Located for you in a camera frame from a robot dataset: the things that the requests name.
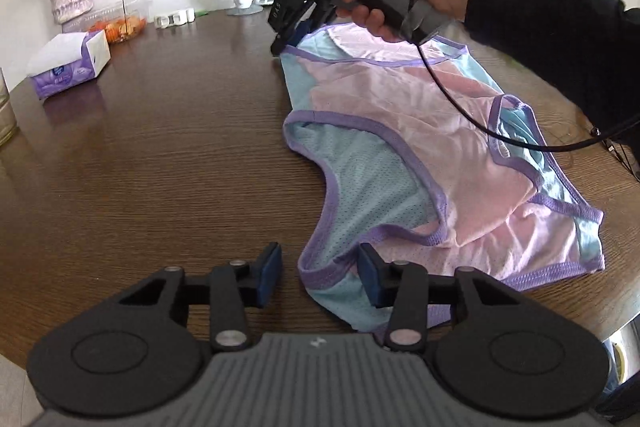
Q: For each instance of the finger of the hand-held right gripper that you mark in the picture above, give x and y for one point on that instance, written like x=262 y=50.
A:
x=300 y=31

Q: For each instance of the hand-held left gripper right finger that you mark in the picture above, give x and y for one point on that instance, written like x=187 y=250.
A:
x=370 y=277

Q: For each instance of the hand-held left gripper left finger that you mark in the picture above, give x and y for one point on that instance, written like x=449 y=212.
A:
x=270 y=274

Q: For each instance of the pink and blue sleeveless top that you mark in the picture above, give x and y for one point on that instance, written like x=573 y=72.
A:
x=400 y=132

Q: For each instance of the person's right forearm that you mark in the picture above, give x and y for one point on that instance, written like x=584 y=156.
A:
x=550 y=32

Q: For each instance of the white plug adapter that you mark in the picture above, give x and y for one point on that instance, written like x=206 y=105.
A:
x=172 y=18

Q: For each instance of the clear plastic food container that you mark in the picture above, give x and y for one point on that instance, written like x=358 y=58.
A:
x=117 y=24

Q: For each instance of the purple tissue pack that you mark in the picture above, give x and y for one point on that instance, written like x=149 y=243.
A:
x=65 y=67

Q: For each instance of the clear glass jar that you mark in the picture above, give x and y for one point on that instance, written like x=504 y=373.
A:
x=6 y=112

